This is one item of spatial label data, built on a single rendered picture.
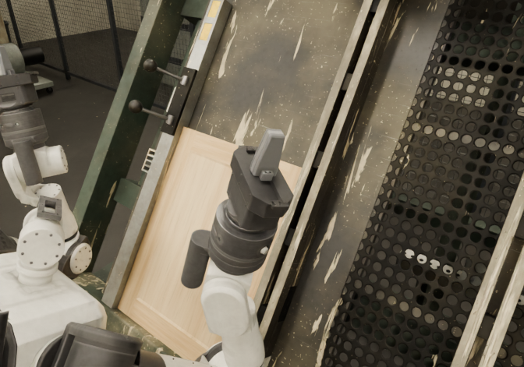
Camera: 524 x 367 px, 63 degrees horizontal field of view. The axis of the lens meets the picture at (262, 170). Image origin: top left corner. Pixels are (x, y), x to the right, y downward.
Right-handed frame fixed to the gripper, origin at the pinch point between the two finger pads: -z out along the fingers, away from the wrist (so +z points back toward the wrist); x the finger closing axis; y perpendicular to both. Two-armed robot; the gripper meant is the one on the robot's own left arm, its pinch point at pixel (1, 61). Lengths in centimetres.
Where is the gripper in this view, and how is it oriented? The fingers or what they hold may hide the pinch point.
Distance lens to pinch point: 108.8
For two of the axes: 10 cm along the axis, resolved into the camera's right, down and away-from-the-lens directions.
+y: -1.0, 2.8, -9.5
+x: 9.8, -1.3, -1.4
